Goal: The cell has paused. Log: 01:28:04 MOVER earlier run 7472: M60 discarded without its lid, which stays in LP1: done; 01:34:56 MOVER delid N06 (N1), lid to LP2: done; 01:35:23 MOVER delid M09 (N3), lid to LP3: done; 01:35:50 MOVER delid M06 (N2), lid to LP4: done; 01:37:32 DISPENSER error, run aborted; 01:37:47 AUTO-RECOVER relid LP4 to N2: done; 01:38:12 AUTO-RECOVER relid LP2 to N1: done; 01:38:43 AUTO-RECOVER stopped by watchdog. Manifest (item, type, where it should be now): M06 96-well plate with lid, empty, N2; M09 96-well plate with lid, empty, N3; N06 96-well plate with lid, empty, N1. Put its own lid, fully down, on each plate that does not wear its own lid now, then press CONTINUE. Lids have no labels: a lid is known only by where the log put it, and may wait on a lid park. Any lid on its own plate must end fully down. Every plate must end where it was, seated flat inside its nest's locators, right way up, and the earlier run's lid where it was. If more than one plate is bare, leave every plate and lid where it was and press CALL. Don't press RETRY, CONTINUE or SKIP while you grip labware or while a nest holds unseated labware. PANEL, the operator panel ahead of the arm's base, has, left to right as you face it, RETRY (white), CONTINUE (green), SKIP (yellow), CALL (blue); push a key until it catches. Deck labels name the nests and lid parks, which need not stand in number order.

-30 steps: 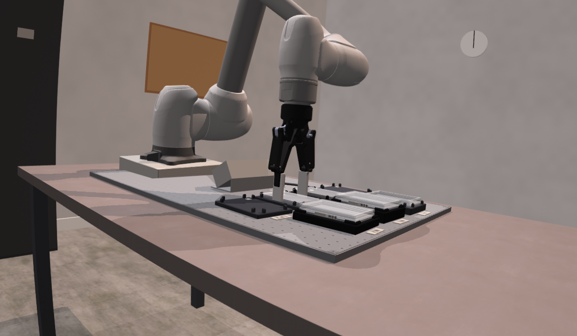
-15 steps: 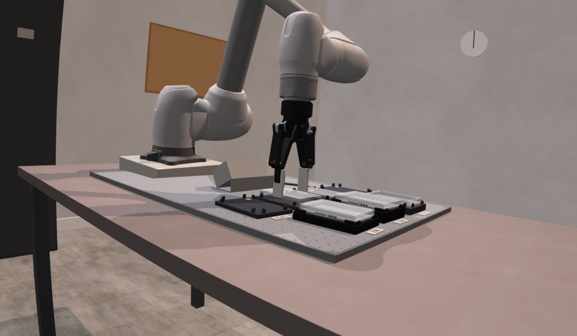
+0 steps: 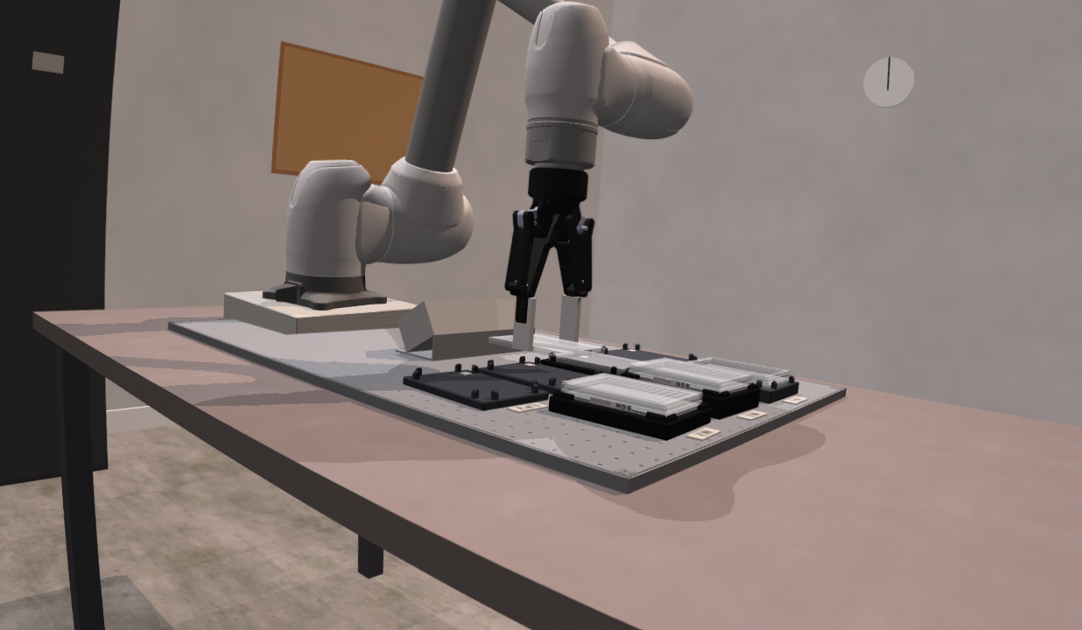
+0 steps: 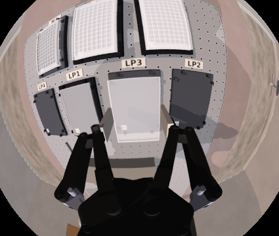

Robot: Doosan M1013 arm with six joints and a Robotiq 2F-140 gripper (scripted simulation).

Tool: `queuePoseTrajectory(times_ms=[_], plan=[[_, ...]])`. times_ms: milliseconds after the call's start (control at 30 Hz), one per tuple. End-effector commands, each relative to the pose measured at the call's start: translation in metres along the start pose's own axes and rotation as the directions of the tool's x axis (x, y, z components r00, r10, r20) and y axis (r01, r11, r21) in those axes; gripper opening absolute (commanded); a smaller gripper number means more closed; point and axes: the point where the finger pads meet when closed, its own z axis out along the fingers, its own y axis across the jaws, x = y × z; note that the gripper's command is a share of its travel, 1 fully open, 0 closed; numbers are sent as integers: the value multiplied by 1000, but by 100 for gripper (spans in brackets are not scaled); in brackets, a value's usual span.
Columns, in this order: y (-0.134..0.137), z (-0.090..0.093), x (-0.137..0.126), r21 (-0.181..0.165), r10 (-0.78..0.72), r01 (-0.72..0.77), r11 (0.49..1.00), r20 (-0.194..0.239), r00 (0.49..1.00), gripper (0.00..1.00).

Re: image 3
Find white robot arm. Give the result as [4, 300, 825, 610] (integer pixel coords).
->
[263, 0, 692, 311]

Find black flat plate with corner posts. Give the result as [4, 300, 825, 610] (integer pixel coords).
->
[403, 364, 549, 411]

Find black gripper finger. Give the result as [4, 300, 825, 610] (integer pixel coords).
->
[505, 206, 564, 352]
[554, 215, 594, 342]

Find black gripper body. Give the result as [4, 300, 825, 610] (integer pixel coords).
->
[528, 167, 588, 242]

